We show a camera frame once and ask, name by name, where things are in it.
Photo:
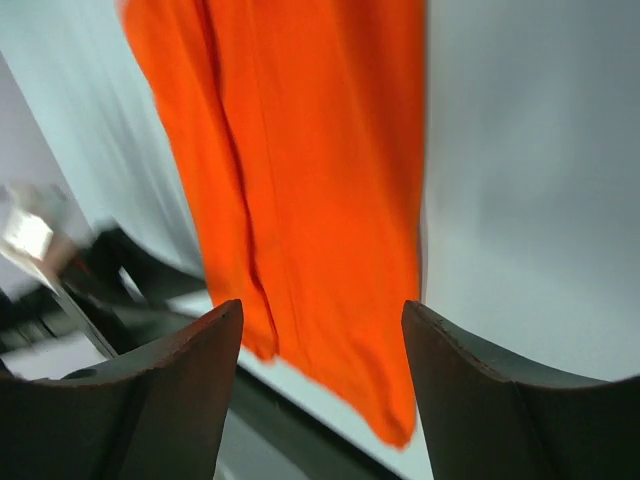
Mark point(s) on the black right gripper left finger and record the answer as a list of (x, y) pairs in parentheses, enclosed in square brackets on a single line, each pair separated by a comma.
[(156, 412)]

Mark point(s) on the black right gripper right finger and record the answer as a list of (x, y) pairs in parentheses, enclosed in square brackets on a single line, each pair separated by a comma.
[(489, 413)]

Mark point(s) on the orange t shirt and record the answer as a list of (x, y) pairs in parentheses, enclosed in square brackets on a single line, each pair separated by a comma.
[(297, 128)]

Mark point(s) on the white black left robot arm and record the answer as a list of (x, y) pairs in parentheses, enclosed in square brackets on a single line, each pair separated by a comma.
[(111, 290)]

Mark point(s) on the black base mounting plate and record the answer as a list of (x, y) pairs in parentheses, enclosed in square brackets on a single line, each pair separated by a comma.
[(309, 445)]

